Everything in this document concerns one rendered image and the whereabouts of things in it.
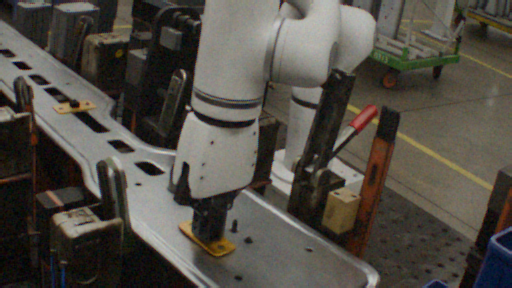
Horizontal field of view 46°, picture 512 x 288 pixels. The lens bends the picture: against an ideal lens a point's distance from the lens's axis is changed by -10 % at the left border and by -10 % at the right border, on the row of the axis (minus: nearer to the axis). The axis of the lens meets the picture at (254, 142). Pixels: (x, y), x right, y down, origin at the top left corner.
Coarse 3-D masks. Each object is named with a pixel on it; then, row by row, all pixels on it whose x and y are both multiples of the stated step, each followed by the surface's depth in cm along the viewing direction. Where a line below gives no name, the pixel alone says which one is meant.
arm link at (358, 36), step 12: (348, 12) 143; (360, 12) 143; (348, 24) 141; (360, 24) 141; (372, 24) 143; (348, 36) 142; (360, 36) 141; (372, 36) 143; (348, 48) 143; (360, 48) 142; (372, 48) 144; (336, 60) 146; (348, 60) 144; (360, 60) 145; (300, 96) 151; (312, 96) 150; (312, 108) 151
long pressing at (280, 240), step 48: (0, 48) 146; (48, 96) 123; (96, 96) 127; (96, 144) 107; (144, 144) 110; (96, 192) 94; (144, 192) 96; (240, 192) 101; (144, 240) 85; (192, 240) 86; (240, 240) 88; (288, 240) 90
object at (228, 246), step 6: (180, 222) 89; (186, 222) 89; (180, 228) 88; (186, 228) 88; (192, 234) 87; (198, 240) 86; (210, 240) 86; (216, 240) 86; (222, 240) 86; (204, 246) 85; (210, 246) 85; (216, 246) 85; (222, 246) 86; (228, 246) 85; (234, 246) 86; (210, 252) 84; (216, 252) 84; (222, 252) 84; (228, 252) 84
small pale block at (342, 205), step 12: (336, 192) 92; (348, 192) 92; (336, 204) 91; (348, 204) 90; (324, 216) 93; (336, 216) 91; (348, 216) 91; (324, 228) 93; (336, 228) 91; (348, 228) 93; (336, 240) 92
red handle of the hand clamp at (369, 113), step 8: (368, 104) 102; (360, 112) 101; (368, 112) 101; (376, 112) 101; (352, 120) 101; (360, 120) 100; (368, 120) 101; (352, 128) 100; (360, 128) 100; (344, 136) 99; (352, 136) 100; (336, 144) 99; (344, 144) 99; (336, 152) 98; (304, 168) 98; (312, 168) 97
